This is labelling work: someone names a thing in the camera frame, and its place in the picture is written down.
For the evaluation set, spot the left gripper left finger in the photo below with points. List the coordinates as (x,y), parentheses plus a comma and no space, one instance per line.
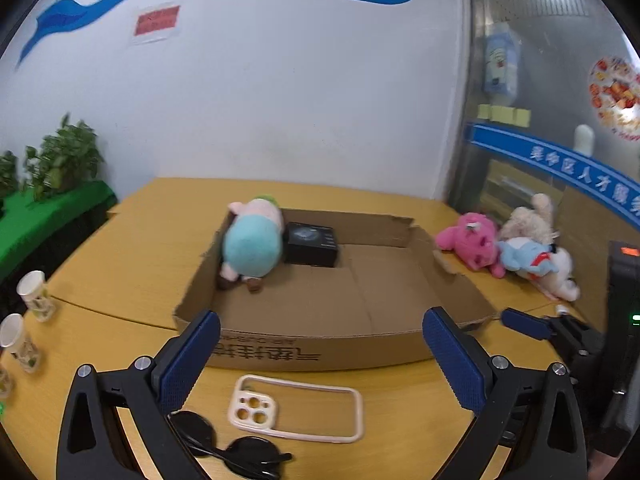
(93,443)

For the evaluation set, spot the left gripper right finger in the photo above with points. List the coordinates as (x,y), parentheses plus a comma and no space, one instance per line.
(532,413)

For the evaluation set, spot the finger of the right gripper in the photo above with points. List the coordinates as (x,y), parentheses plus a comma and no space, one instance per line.
(526,324)

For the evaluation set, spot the black sunglasses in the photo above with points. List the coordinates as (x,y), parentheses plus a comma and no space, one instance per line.
(248,457)

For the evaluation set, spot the white clear phone case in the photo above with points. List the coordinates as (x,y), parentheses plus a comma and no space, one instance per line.
(300,411)

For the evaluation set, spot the black box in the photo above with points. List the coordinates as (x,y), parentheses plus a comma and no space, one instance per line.
(310,245)

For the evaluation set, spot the pig plush teal shorts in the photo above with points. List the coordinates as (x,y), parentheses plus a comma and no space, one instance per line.
(252,246)

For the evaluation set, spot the person right hand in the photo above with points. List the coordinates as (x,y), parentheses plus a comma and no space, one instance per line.
(601,465)

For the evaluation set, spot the white dog plush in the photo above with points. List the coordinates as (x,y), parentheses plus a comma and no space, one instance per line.
(560,284)

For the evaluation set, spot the blue elephant plush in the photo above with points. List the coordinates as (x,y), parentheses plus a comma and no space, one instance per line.
(527,258)

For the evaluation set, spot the beige bunny plush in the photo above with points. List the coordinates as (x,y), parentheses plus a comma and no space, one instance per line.
(535,221)

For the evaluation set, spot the pink bear plush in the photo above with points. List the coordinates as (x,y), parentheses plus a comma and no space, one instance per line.
(474,239)

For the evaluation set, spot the paper cup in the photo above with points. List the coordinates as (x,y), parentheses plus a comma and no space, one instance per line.
(15,339)
(32,288)

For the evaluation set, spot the brown cardboard box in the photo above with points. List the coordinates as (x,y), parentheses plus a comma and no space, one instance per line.
(365,312)

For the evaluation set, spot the yellow sticky notes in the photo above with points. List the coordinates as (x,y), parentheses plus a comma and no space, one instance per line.
(506,115)

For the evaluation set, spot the green cloth table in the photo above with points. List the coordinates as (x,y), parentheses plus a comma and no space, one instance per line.
(26,224)

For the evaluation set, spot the blue cartoon tissue pack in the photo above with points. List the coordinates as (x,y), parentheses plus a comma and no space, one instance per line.
(501,58)

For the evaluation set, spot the green potted plant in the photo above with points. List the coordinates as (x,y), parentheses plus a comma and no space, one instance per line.
(66,159)

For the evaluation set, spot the red wall sign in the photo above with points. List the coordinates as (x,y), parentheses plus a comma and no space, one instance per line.
(152,22)

